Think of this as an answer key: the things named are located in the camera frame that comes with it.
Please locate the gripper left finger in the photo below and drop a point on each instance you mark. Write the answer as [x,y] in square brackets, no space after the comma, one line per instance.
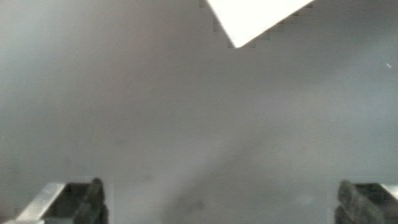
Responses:
[67,204]

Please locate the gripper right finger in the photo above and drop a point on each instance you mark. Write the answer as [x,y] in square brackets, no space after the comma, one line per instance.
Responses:
[369,203]

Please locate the white fiducial marker plate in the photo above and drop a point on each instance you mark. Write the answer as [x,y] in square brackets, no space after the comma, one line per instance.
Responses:
[250,16]

